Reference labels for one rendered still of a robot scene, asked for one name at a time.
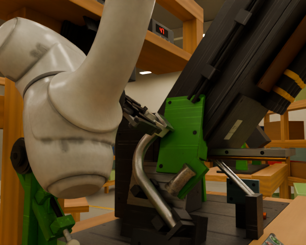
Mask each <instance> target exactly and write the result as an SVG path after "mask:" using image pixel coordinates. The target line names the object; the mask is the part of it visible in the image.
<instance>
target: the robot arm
mask: <svg viewBox="0 0 306 245"><path fill-rule="evenodd" d="M154 4H155V0H105V3H104V8H103V12H102V17H101V20H100V24H99V28H98V31H97V34H96V37H95V39H94V42H93V44H92V46H91V49H90V51H89V53H88V55H87V56H86V55H85V54H84V52H83V51H82V50H80V49H79V48H78V47H77V46H76V45H74V44H73V43H72V42H70V41H69V40H67V39H66V38H65V37H63V36H61V35H60V34H58V33H57V32H55V31H53V30H52V29H50V28H48V27H46V26H44V25H41V24H39V23H37V22H34V21H32V20H29V19H25V18H21V17H15V18H13V19H11V20H9V21H7V22H5V23H4V24H2V25H1V26H0V72H1V73H2V74H3V75H4V76H5V77H6V78H8V79H10V80H11V81H13V82H15V86H16V88H17V89H18V91H19V92H20V94H21V96H22V99H23V105H24V108H23V115H22V116H23V133H24V140H25V147H26V152H27V157H28V161H29V164H30V167H31V169H32V172H33V174H34V176H35V178H36V180H37V181H38V183H39V184H40V186H41V187H42V188H43V189H44V190H45V191H46V192H48V193H51V194H52V195H54V196H55V197H58V198H62V199H76V198H82V197H86V196H89V195H91V194H94V193H96V192H97V191H99V190H100V189H101V188H102V187H103V185H104V184H105V183H106V182H107V181H108V179H109V177H110V174H111V171H112V166H113V160H114V155H113V149H112V147H113V146H114V145H115V140H116V134H117V130H118V127H119V124H120V122H121V120H122V118H123V119H125V120H127V121H128V122H129V125H128V126H129V128H131V129H136V130H138V131H141V132H143V133H146V134H148V135H150V136H152V135H153V134H156V135H158V136H160V137H164V136H165V135H166V134H167V133H168V132H169V130H168V129H167V128H165V127H164V125H162V124H160V123H159V122H158V120H159V119H158V118H157V117H156V116H155V115H154V114H152V113H150V112H149V111H147V109H148V108H147V107H146V106H144V107H143V108H142V107H141V104H139V103H138V102H136V101H135V100H133V99H132V98H130V97H129V96H127V95H126V94H125V90H124V89H125V87H126V85H127V83H128V81H129V78H130V76H131V74H132V72H133V70H134V67H135V65H136V63H137V60H138V57H139V55H140V52H141V49H142V46H143V43H144V39H145V36H146V33H147V30H148V27H149V23H150V19H151V16H152V12H153V8H154ZM146 111H147V112H146Z"/></svg>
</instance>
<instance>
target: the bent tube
mask: <svg viewBox="0 0 306 245"><path fill-rule="evenodd" d="M155 115H156V117H157V118H158V119H159V120H158V122H159V123H160V124H162V125H164V127H165V128H167V129H168V130H170V131H172V132H173V131H174V130H175V129H174V128H173V127H172V126H171V124H170V123H169V122H168V121H167V119H166V118H165V117H164V116H162V115H160V114H159V113H157V112H156V113H155ZM158 137H159V136H158V135H156V134H153V135H152V136H150V135H148V134H145V135H144V136H143V137H142V138H141V140H140V141H139V143H138V144H137V146H136V149H135V152H134V155H133V164H132V166H133V173H134V177H135V179H136V181H137V183H138V185H139V186H140V188H141V189H142V190H143V192H144V193H145V195H146V196H147V198H148V199H149V200H150V202H151V203H152V205H153V206H154V208H155V209H156V210H157V212H158V213H159V215H160V216H161V217H162V219H163V220H164V222H165V223H166V225H167V226H168V227H169V229H170V230H171V229H172V228H173V227H174V226H175V225H176V224H177V223H178V221H177V219H176V218H175V217H174V215H173V214H172V213H171V208H170V206H169V205H168V204H167V202H166V201H165V200H164V198H163V197H162V196H161V194H160V193H159V192H158V190H157V189H156V188H155V186H154V185H153V184H152V182H151V181H150V180H149V179H148V177H147V176H146V174H145V171H144V157H145V154H146V151H147V149H148V148H149V146H150V145H151V144H152V143H153V142H154V141H155V140H156V139H157V138H158Z"/></svg>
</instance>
